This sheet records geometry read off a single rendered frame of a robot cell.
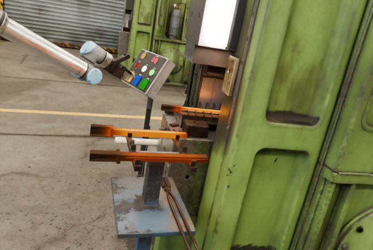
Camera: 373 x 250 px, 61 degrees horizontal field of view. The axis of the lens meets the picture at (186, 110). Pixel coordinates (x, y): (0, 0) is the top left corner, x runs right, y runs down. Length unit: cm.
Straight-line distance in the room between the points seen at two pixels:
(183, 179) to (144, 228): 50
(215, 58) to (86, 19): 811
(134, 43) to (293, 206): 539
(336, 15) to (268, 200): 90
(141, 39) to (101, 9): 318
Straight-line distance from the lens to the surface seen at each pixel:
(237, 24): 146
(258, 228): 175
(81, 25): 961
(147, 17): 662
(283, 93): 145
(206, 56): 164
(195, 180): 171
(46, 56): 166
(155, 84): 210
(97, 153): 113
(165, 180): 156
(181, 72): 676
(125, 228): 126
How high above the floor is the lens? 150
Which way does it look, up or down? 17 degrees down
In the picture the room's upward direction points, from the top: 10 degrees clockwise
